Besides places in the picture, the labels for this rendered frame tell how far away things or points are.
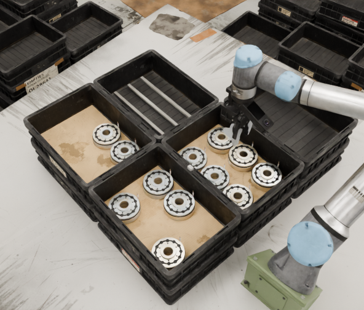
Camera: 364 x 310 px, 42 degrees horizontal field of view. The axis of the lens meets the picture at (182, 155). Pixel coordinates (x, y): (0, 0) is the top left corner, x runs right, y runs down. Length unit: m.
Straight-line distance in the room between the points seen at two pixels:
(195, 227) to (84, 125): 0.60
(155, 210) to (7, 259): 0.52
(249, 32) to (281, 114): 1.39
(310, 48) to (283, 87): 1.67
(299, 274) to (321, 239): 0.21
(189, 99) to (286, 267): 0.80
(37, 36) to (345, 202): 2.08
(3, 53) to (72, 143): 1.13
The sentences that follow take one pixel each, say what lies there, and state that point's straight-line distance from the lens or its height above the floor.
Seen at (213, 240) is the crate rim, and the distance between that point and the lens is 1.42.
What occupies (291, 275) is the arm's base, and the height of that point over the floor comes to 0.90.
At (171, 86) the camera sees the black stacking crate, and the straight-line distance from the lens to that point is 1.97.
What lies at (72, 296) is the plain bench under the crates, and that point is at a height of 0.70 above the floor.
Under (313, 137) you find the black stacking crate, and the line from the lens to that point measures 1.85.
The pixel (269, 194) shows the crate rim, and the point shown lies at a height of 0.93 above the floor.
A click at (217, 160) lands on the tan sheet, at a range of 1.72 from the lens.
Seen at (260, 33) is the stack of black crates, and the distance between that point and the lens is 3.22.
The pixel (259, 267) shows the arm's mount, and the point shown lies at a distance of 1.45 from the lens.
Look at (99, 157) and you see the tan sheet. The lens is 1.74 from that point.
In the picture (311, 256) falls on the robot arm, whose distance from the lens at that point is 1.29.
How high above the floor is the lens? 2.17
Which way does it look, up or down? 51 degrees down
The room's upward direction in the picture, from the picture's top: 1 degrees clockwise
